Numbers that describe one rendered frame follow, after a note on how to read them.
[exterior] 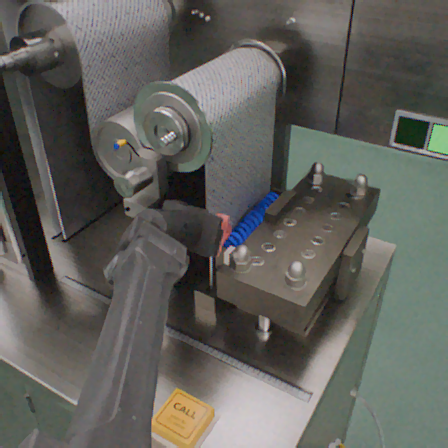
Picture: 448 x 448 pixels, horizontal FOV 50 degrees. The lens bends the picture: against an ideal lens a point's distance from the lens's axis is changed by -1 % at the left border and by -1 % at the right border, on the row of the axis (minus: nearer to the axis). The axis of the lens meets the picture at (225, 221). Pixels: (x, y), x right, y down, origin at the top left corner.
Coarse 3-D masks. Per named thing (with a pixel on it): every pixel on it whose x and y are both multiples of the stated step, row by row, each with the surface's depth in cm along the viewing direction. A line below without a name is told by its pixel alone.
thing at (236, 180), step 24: (264, 120) 89; (240, 144) 83; (264, 144) 92; (216, 168) 78; (240, 168) 86; (264, 168) 96; (216, 192) 81; (240, 192) 89; (264, 192) 100; (240, 216) 93
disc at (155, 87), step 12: (156, 84) 72; (168, 84) 71; (144, 96) 74; (180, 96) 71; (192, 96) 70; (156, 108) 74; (192, 108) 71; (204, 120) 71; (204, 132) 72; (144, 144) 80; (204, 144) 73; (204, 156) 74; (168, 168) 80; (180, 168) 78; (192, 168) 77
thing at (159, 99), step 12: (156, 96) 73; (168, 96) 72; (144, 108) 75; (180, 108) 72; (144, 120) 77; (192, 120) 72; (144, 132) 78; (192, 132) 73; (192, 144) 74; (168, 156) 78; (180, 156) 77; (192, 156) 75
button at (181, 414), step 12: (180, 396) 74; (168, 408) 72; (180, 408) 72; (192, 408) 72; (204, 408) 72; (156, 420) 71; (168, 420) 71; (180, 420) 71; (192, 420) 71; (204, 420) 71; (156, 432) 71; (168, 432) 69; (180, 432) 69; (192, 432) 69; (180, 444) 69; (192, 444) 69
